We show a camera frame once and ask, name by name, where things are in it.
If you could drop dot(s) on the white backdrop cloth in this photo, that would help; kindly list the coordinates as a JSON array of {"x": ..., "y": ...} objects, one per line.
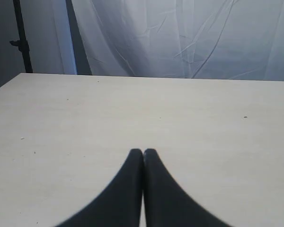
[{"x": 193, "y": 39}]

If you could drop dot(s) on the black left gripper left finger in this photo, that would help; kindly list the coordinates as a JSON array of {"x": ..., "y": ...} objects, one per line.
[{"x": 119, "y": 204}]

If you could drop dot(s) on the black stand pole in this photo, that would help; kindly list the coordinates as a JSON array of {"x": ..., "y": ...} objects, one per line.
[{"x": 22, "y": 43}]

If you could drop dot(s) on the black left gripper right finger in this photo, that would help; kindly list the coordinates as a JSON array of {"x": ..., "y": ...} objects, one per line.
[{"x": 166, "y": 203}]

